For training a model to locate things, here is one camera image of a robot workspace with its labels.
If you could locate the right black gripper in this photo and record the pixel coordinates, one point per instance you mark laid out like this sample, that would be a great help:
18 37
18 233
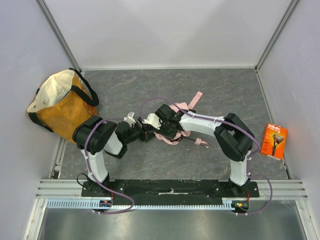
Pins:
162 130

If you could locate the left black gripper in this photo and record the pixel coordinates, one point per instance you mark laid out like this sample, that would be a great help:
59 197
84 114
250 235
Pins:
141 130

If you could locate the pink and black folding umbrella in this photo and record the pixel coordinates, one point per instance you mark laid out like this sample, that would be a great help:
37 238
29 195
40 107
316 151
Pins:
184 134

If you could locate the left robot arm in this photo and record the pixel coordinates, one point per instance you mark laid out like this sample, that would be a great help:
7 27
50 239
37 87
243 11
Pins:
95 137

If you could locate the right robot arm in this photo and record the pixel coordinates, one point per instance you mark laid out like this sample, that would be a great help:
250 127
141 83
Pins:
233 136

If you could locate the orange razor box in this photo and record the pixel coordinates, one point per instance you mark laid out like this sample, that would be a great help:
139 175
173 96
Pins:
274 141

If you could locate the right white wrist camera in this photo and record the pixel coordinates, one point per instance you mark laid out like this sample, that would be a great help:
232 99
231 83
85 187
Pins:
154 121

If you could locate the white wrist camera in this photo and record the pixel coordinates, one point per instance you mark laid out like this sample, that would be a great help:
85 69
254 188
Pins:
154 121
130 118

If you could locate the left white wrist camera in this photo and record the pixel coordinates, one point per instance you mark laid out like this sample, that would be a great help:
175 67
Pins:
130 118

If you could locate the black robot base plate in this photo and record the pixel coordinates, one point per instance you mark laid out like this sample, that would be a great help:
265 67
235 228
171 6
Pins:
170 191

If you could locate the yellow tote bag black handles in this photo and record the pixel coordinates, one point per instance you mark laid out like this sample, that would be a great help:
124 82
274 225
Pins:
63 102

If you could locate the light blue cable duct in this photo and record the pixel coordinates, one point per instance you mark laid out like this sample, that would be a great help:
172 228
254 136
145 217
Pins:
97 204

